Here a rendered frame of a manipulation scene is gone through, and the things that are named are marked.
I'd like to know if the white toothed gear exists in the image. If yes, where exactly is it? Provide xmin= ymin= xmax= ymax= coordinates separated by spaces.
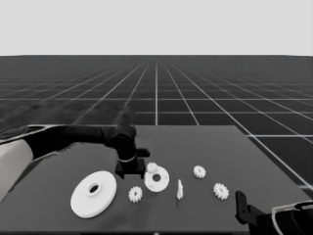
xmin=212 ymin=182 xmax=230 ymax=201
xmin=193 ymin=164 xmax=207 ymax=179
xmin=146 ymin=162 xmax=159 ymax=174
xmin=127 ymin=185 xmax=144 ymax=204

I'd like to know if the white round carrier with pins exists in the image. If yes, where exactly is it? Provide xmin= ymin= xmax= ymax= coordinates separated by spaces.
xmin=143 ymin=165 xmax=170 ymax=193

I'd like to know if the small white T-shaped piece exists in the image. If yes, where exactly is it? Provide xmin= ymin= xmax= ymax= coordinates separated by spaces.
xmin=176 ymin=178 xmax=185 ymax=200

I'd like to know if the large thick white disc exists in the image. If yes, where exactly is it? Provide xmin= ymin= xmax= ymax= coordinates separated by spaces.
xmin=69 ymin=169 xmax=117 ymax=219

